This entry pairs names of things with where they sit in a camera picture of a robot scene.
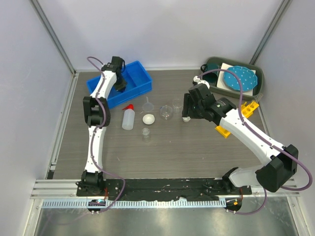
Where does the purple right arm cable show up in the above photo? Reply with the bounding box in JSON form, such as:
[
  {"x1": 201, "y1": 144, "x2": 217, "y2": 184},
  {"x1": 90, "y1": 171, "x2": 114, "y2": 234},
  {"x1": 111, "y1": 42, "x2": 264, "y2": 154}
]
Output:
[{"x1": 199, "y1": 69, "x2": 312, "y2": 191}]

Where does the white ceramic evaporating dish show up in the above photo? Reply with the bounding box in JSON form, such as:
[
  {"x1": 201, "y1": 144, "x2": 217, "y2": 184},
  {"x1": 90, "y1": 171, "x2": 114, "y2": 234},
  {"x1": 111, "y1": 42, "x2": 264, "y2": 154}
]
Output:
[{"x1": 142, "y1": 114, "x2": 155, "y2": 125}]

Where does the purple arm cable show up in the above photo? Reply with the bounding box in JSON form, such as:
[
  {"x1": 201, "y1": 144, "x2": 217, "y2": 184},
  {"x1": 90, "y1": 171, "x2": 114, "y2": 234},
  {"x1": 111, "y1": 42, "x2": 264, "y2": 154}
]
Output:
[
  {"x1": 199, "y1": 69, "x2": 312, "y2": 191},
  {"x1": 87, "y1": 57, "x2": 126, "y2": 213}
]

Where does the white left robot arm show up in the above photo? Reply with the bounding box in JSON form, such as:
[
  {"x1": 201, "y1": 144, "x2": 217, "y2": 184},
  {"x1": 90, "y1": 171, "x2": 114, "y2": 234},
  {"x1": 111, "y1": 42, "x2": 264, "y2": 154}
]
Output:
[{"x1": 76, "y1": 56, "x2": 127, "y2": 197}]

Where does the blue polka dot plate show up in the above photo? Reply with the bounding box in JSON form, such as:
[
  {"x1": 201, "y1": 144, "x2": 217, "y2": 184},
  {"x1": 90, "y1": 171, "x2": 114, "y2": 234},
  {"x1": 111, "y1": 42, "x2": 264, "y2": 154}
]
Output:
[{"x1": 223, "y1": 66, "x2": 258, "y2": 92}]

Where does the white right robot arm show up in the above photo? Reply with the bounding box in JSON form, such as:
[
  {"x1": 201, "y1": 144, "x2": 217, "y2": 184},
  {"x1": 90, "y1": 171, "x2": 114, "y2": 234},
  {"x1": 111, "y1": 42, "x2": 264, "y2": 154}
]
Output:
[{"x1": 182, "y1": 76, "x2": 298, "y2": 194}]

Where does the grey-green plastic tray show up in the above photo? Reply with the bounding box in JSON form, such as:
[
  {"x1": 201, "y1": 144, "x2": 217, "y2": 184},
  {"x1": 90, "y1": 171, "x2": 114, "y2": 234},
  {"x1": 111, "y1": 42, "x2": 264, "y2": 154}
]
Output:
[{"x1": 205, "y1": 57, "x2": 264, "y2": 101}]

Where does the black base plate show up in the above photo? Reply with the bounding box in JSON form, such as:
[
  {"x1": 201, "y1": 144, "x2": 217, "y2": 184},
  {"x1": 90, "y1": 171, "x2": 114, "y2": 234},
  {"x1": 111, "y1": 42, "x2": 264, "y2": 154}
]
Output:
[{"x1": 76, "y1": 178, "x2": 252, "y2": 202}]

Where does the white wash bottle red cap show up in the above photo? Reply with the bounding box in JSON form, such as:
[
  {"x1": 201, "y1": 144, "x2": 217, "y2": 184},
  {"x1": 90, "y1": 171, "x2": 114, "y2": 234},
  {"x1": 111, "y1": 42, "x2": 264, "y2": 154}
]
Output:
[{"x1": 122, "y1": 104, "x2": 135, "y2": 130}]

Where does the tall clear glass beaker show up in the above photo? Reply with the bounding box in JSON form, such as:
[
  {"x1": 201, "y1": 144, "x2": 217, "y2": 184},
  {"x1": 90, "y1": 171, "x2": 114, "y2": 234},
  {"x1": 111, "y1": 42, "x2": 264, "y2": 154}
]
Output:
[{"x1": 172, "y1": 98, "x2": 183, "y2": 114}]

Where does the white square plate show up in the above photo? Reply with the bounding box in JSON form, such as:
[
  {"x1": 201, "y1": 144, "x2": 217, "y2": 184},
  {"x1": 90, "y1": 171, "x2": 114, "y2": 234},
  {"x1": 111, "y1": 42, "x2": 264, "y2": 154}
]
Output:
[{"x1": 217, "y1": 63, "x2": 256, "y2": 96}]

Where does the small clear glass beaker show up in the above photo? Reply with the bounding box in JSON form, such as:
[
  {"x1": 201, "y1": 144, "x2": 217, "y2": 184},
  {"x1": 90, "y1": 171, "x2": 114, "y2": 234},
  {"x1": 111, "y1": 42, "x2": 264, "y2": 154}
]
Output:
[{"x1": 142, "y1": 128, "x2": 151, "y2": 142}]

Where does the white slotted cable duct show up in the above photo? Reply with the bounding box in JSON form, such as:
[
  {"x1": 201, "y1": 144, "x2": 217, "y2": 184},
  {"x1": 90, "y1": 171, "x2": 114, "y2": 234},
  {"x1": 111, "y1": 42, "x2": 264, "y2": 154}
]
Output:
[{"x1": 42, "y1": 198, "x2": 226, "y2": 209}]

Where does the blue plastic divided bin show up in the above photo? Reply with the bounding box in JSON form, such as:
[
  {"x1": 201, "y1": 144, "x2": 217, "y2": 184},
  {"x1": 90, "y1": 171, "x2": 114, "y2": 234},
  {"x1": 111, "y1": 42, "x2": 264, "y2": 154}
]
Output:
[{"x1": 86, "y1": 60, "x2": 153, "y2": 110}]

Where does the yellow test tube rack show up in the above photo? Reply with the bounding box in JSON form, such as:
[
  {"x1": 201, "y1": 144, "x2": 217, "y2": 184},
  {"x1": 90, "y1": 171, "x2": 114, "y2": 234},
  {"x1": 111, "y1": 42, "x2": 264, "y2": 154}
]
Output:
[{"x1": 215, "y1": 101, "x2": 259, "y2": 138}]

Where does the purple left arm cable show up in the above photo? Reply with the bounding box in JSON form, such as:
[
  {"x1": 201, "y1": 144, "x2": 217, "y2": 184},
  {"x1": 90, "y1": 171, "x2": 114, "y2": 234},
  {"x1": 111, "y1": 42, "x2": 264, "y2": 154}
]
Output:
[{"x1": 87, "y1": 57, "x2": 126, "y2": 213}]

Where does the aluminium frame rail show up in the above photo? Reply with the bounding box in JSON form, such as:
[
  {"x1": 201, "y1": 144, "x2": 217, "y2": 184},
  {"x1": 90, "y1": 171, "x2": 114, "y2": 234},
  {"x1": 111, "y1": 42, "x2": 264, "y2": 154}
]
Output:
[{"x1": 31, "y1": 179, "x2": 79, "y2": 199}]

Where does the dark green mug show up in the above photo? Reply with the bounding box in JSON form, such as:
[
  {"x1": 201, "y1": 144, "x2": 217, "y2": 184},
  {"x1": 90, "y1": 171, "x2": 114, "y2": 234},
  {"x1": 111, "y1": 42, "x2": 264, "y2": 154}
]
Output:
[{"x1": 200, "y1": 63, "x2": 220, "y2": 83}]

